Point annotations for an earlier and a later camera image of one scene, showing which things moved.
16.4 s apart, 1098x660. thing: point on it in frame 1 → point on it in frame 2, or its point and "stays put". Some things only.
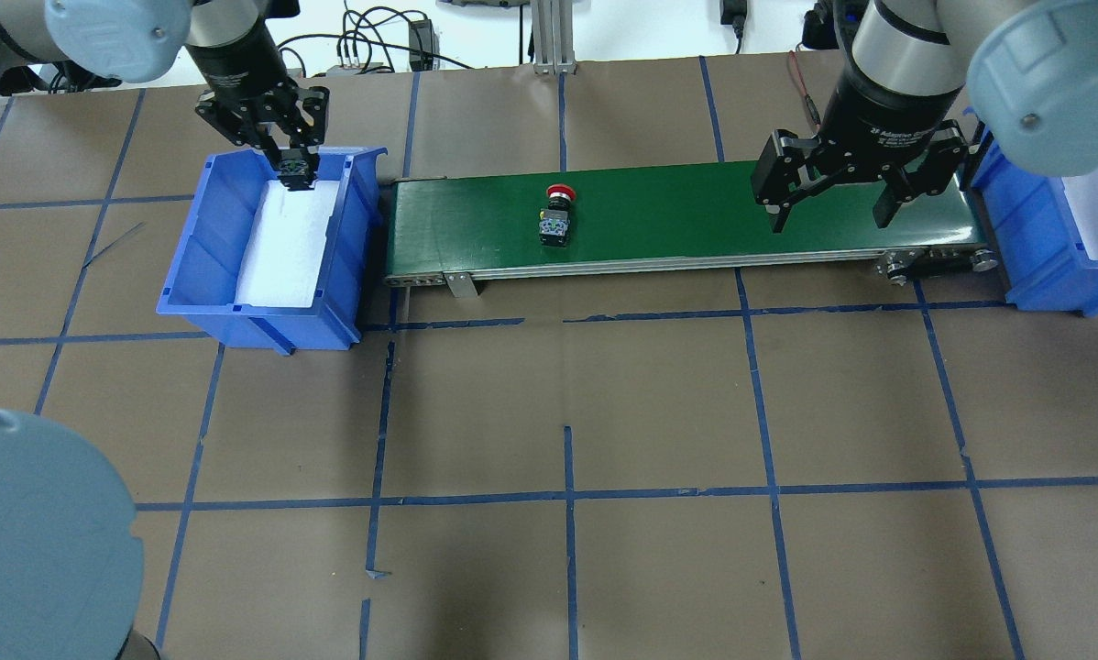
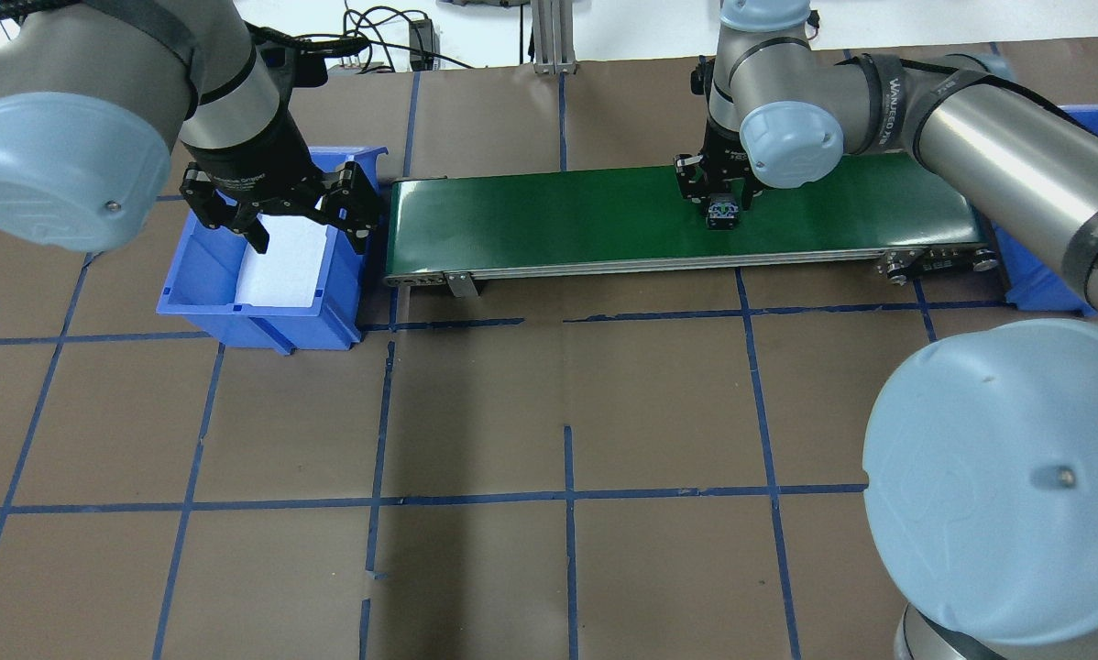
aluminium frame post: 553,37 stays put
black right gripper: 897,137 → 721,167
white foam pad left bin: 285,248 stays put
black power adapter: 423,45 stays put
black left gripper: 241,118 → 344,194
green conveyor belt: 681,223 stays put
